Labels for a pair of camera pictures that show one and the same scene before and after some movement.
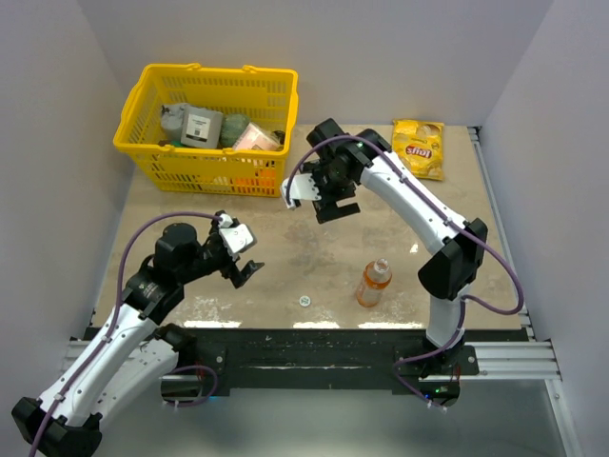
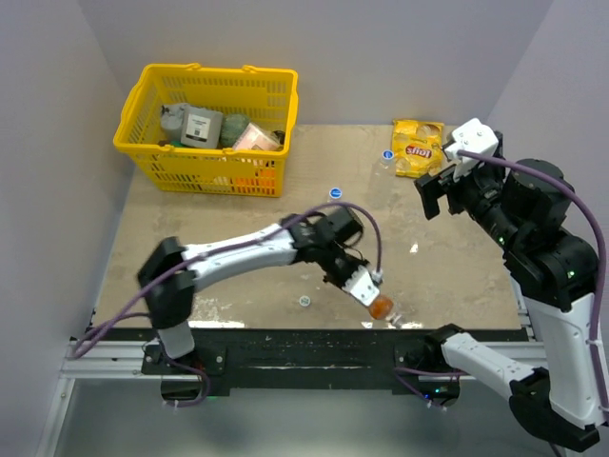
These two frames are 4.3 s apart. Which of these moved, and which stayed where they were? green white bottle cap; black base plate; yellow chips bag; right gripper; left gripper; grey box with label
Moved: left gripper; right gripper
Stayed: green white bottle cap; black base plate; yellow chips bag; grey box with label
